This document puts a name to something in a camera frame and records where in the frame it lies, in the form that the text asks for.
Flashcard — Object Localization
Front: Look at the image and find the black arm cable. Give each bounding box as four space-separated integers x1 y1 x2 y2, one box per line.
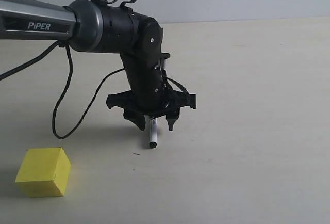
0 0 191 140

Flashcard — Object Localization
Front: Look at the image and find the yellow foam cube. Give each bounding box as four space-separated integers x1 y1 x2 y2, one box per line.
15 147 71 198

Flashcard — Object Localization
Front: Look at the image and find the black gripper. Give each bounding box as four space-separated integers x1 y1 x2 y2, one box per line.
106 91 196 131

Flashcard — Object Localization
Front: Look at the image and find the black and white marker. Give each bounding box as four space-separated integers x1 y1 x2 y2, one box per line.
149 118 157 149

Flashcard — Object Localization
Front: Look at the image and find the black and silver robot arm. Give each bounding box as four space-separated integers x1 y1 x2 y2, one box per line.
1 0 196 130

